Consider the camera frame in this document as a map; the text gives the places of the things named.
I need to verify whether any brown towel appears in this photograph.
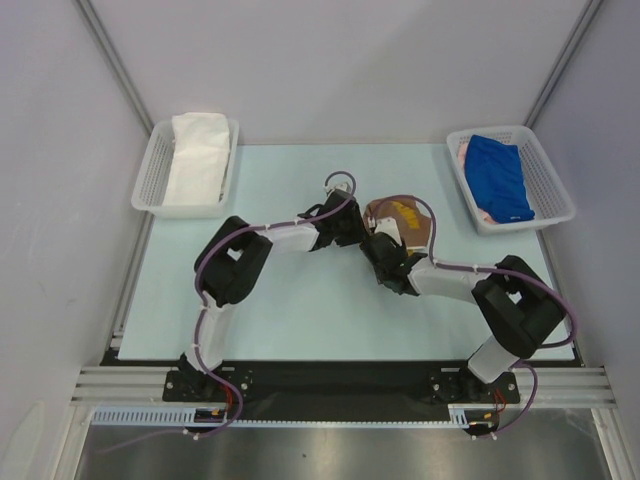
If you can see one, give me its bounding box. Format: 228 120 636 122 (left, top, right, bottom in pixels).
363 196 432 253

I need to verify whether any white towel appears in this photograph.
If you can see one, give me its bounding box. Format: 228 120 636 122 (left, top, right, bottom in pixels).
163 112 230 207

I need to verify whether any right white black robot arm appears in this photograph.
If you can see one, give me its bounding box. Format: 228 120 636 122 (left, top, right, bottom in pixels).
360 233 571 402

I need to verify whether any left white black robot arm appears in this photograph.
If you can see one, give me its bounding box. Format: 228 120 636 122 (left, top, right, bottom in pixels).
179 189 366 400

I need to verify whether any pink towel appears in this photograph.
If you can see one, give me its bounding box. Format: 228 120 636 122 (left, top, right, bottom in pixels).
457 142 496 225

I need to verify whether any blue towel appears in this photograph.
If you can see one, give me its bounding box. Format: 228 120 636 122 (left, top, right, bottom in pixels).
462 135 535 224

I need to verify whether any right white plastic basket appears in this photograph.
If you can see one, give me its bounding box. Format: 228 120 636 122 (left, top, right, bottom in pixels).
446 125 576 235

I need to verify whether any white plastic basket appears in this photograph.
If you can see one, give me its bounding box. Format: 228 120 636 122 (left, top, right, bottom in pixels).
131 118 240 219
446 125 576 235

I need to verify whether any left white plastic basket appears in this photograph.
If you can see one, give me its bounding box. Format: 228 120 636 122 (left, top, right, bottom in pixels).
131 118 240 219

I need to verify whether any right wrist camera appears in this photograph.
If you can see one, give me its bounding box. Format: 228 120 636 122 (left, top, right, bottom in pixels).
368 217 403 245

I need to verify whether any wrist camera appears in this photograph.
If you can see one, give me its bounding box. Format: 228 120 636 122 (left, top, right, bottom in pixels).
324 182 352 197
368 217 403 245

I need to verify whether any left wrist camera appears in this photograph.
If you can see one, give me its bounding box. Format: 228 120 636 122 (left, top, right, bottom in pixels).
324 182 352 197

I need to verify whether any white slotted cable duct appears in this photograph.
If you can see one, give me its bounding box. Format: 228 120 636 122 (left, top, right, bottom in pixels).
91 406 497 429

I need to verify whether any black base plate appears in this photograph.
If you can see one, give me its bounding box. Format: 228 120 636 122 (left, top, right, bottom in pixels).
162 360 521 420

